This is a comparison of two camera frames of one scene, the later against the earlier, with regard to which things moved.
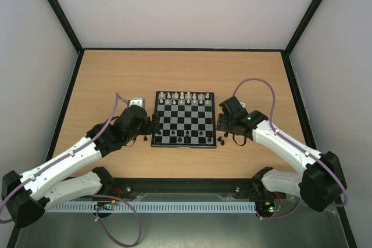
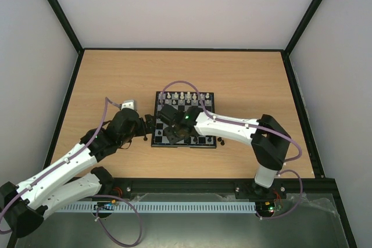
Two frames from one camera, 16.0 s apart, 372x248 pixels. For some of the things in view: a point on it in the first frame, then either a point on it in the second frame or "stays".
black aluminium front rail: x=121 y=186 stays
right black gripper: x=225 y=121 -> x=172 y=133
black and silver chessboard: x=186 y=119 stays
